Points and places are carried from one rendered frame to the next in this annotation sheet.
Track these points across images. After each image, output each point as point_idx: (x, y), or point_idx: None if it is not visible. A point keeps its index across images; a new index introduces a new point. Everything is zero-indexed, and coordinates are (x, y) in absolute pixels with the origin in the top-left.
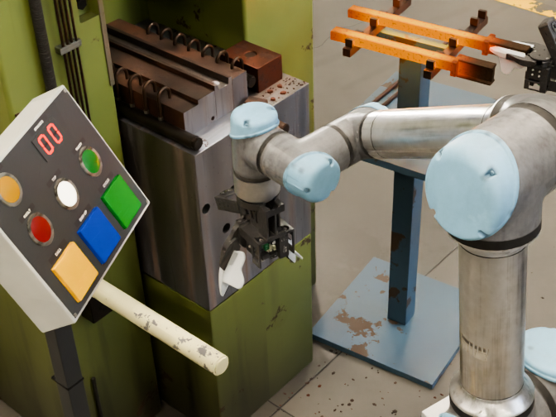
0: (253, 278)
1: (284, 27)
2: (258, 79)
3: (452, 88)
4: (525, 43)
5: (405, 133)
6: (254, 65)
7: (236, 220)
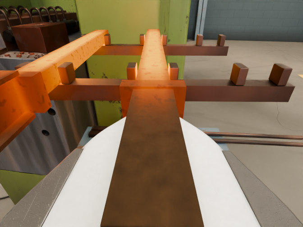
0: (25, 173)
1: (121, 38)
2: (15, 38)
3: None
4: (236, 183)
5: None
6: (16, 25)
7: None
